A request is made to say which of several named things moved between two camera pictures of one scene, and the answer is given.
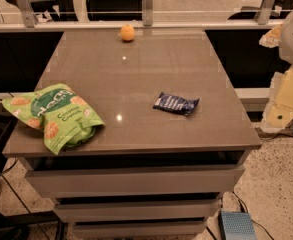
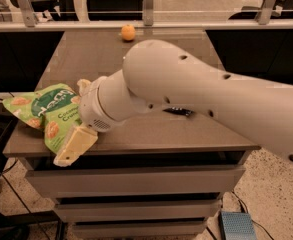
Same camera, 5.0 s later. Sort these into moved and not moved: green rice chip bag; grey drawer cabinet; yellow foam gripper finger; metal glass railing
Moved: yellow foam gripper finger
Not moved: metal glass railing; green rice chip bag; grey drawer cabinet
